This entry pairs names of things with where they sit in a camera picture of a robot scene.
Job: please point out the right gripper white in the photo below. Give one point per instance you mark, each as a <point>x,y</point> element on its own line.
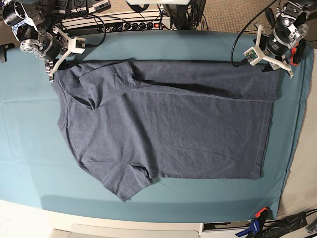
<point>53,65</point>

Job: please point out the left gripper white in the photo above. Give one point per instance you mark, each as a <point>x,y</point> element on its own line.
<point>274,52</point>

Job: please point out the blue-grey heathered T-shirt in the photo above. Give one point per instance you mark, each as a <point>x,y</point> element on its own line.
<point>129,122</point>

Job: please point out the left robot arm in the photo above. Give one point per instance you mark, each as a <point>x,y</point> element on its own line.
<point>289,27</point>

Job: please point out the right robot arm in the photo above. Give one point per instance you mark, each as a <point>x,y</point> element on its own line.
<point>37,35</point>

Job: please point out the orange black clamp top right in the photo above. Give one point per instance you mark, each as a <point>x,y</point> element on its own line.
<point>297,52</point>

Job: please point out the teal table cloth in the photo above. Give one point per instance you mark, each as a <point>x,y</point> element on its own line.
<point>38,169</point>

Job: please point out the blue orange clamp bottom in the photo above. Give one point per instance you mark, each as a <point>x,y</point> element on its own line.
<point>256,225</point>

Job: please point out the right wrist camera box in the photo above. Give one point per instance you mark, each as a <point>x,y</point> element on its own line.
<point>78,45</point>

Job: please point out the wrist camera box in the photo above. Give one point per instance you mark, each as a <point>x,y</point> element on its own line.
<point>254,55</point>
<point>78,45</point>

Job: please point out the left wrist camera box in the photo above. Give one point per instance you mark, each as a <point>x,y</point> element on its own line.
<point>254,55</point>

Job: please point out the black bracket left edge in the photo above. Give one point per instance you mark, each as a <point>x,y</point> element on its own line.
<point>3,49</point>

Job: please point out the white overhead camera mount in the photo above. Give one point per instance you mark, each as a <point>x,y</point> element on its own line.
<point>172,2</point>

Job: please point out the black power strip red switch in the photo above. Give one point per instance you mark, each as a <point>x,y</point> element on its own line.
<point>156,25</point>

